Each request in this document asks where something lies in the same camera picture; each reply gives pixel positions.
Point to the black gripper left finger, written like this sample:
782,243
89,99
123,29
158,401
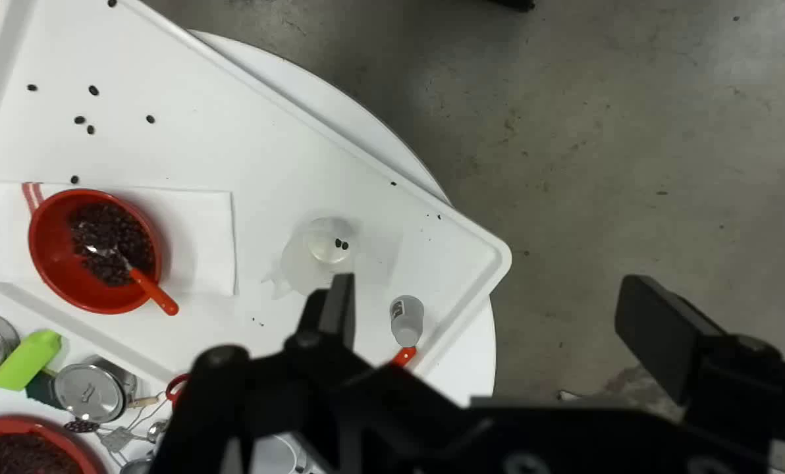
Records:
333,316

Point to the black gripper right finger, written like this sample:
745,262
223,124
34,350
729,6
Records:
666,332

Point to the clear plastic measuring jug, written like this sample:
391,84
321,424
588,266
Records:
314,254

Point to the small coffee bean cluster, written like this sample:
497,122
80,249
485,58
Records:
343,243

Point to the red plastic bowl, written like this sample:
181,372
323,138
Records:
52,259

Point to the white paper napkin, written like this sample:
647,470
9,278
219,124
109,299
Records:
202,238

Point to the white plastic tray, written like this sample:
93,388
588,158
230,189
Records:
235,133

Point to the dark green small block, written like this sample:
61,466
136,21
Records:
44,388

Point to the wide coffee bean heap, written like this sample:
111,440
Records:
28,455

